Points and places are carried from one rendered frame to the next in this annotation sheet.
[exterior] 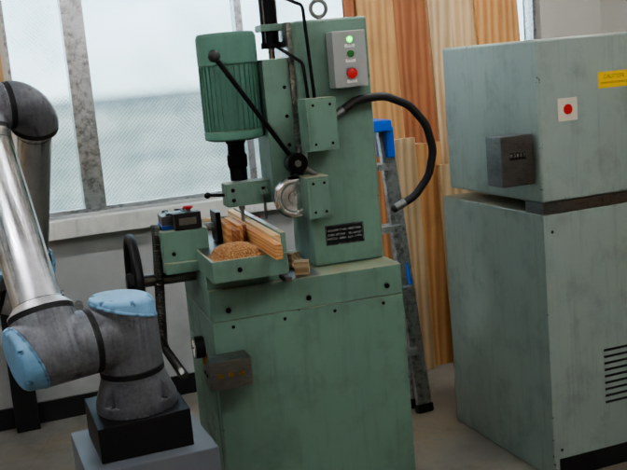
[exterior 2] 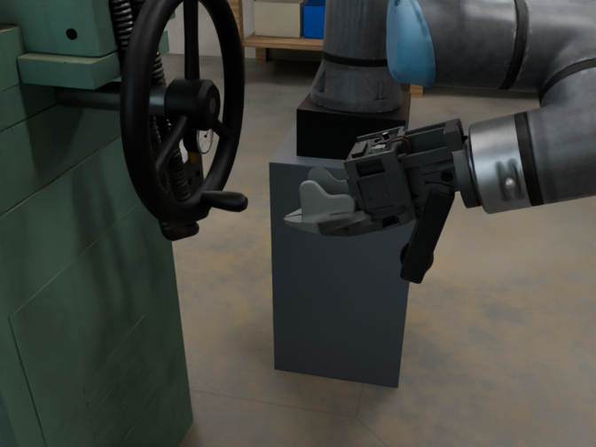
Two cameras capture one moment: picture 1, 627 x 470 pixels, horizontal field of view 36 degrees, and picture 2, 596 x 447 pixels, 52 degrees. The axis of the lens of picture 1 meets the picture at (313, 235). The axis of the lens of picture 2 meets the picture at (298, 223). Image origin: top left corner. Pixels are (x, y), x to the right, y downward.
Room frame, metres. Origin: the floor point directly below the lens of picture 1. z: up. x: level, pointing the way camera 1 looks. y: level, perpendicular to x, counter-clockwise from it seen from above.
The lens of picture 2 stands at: (3.32, 1.01, 1.04)
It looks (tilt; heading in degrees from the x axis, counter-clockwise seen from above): 29 degrees down; 212
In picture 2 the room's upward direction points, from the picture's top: straight up
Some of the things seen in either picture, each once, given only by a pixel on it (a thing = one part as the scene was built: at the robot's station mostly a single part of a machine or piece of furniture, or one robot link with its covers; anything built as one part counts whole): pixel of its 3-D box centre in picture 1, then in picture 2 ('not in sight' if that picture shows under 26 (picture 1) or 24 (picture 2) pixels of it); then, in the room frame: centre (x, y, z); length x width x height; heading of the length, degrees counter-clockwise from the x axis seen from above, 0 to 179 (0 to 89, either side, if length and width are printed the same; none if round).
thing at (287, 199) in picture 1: (294, 197); not in sight; (2.81, 0.05, 1.02); 0.12 x 0.03 x 0.12; 106
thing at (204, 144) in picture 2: (200, 350); (196, 140); (2.59, 0.34, 0.65); 0.06 x 0.04 x 0.08; 16
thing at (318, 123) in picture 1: (318, 123); not in sight; (2.81, -0.04, 1.22); 0.09 x 0.08 x 0.15; 106
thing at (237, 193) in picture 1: (247, 194); not in sight; (2.90, 0.19, 1.03); 0.14 x 0.07 x 0.09; 106
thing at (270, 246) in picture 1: (254, 236); not in sight; (2.77, 0.17, 0.92); 0.56 x 0.02 x 0.04; 16
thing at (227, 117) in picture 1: (229, 87); not in sight; (2.89, 0.21, 1.35); 0.18 x 0.18 x 0.31
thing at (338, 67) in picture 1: (347, 59); not in sight; (2.85, -0.14, 1.40); 0.10 x 0.06 x 0.16; 106
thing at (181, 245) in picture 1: (182, 241); (76, 1); (2.82, 0.39, 0.91); 0.15 x 0.14 x 0.09; 16
